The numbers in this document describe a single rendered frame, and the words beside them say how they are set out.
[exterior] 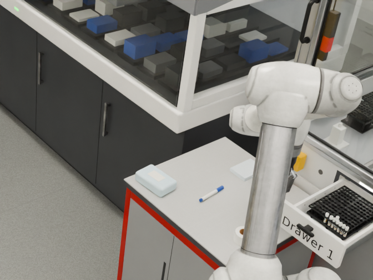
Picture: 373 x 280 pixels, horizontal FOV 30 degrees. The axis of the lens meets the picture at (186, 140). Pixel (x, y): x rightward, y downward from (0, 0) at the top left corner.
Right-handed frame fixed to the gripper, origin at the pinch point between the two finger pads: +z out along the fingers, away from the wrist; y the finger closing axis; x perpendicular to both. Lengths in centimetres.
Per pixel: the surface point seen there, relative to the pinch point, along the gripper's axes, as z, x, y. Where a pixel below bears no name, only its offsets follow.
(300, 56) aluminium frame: -45, -19, 24
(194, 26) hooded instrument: -47, 11, 56
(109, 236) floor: 84, 24, 85
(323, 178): -1.7, -23.0, -0.9
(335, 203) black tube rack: -3.2, -14.9, -16.4
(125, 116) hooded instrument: 21, 13, 98
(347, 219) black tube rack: -5.7, -10.0, -27.5
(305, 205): -3.5, -2.6, -12.7
